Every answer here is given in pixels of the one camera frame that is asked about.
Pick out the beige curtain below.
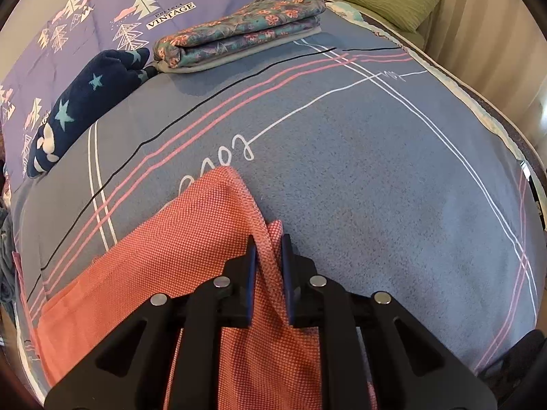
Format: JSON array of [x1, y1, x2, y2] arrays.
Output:
[[423, 0, 505, 73]]

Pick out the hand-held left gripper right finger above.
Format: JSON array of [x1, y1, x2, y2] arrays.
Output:
[[280, 234, 498, 410]]

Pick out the folded floral cloth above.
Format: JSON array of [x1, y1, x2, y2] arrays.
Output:
[[153, 0, 328, 78]]

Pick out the grey-blue fleece blanket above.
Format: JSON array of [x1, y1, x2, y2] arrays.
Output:
[[0, 209, 20, 312]]

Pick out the navy star print blanket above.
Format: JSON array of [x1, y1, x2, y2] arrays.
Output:
[[26, 48, 159, 179]]

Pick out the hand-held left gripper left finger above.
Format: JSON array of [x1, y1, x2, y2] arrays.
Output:
[[43, 235, 259, 410]]

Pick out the pink knit sweater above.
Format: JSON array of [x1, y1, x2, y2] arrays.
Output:
[[32, 166, 379, 410]]

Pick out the printed bed sheet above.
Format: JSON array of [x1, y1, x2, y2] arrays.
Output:
[[325, 0, 539, 180]]

